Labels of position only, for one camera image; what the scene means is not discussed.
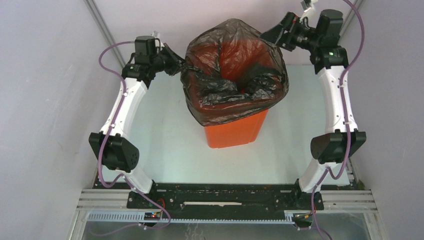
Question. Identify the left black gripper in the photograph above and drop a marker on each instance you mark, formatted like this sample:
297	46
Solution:
177	64

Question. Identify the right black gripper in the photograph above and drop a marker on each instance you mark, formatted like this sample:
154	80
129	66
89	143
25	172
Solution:
290	23

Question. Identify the black plastic trash bag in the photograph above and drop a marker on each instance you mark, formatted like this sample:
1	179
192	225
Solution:
213	100

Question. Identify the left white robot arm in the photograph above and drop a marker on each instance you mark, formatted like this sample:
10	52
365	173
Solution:
111	144

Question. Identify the orange plastic trash bin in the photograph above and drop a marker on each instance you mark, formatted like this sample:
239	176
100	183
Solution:
235	132

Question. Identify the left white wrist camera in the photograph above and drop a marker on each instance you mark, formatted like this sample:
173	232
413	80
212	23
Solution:
157	36

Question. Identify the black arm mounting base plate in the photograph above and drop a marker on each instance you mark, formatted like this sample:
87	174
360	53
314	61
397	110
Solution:
227	201

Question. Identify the aluminium frame rail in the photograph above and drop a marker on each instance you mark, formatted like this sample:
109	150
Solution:
334	201

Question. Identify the grey cable duct strip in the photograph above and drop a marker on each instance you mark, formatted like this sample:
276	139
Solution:
142	217

